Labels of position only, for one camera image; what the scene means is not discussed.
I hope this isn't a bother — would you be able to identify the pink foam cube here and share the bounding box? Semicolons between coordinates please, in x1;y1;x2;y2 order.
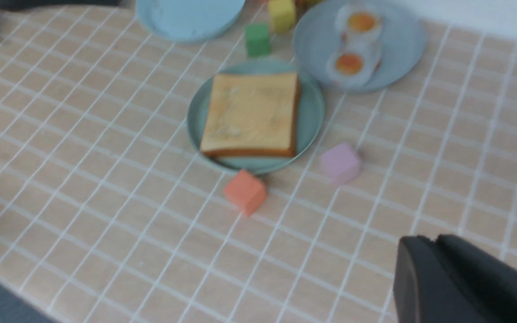
320;142;362;187

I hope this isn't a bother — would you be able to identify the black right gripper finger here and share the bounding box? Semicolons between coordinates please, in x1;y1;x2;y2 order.
393;235;517;323

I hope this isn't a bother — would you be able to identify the front fried egg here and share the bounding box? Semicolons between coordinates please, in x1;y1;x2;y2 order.
325;42;382;89

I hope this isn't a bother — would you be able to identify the light blue left plate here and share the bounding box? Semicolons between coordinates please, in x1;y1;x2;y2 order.
135;0;245;43

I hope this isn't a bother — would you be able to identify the grey blue egg plate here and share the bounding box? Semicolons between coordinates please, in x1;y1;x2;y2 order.
293;0;426;93

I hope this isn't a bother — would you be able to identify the yellow foam cube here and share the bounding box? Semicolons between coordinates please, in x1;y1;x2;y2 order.
267;0;296;34

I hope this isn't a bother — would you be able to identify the back fried egg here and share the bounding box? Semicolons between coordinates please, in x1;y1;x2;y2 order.
334;3;382;43

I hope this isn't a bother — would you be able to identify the green foam cube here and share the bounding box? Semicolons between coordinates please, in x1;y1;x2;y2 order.
245;22;271;58

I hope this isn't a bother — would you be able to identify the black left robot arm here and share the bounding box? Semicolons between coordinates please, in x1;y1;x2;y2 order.
0;0;125;12

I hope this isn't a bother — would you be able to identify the orange red foam cube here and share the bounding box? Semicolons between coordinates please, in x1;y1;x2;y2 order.
223;169;267;217

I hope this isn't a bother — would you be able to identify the fried egg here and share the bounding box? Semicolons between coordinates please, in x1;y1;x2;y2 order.
325;42;382;89
334;3;382;43

